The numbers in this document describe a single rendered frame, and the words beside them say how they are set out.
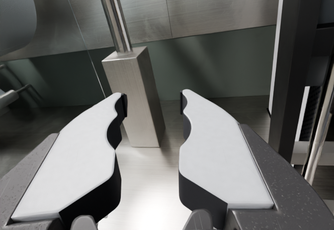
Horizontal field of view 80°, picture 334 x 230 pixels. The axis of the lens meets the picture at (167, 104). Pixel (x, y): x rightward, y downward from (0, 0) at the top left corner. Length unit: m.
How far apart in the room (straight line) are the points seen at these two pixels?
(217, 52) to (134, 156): 0.42
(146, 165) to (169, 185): 0.09
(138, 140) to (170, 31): 0.37
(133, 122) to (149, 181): 0.16
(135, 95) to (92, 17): 0.38
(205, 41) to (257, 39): 0.16
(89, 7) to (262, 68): 0.61
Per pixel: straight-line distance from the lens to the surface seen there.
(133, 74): 0.48
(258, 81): 0.77
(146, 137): 0.58
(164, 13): 0.70
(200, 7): 0.68
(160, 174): 0.53
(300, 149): 0.35
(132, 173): 0.55
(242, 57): 0.72
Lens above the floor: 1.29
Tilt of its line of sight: 30 degrees down
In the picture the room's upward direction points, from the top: 12 degrees counter-clockwise
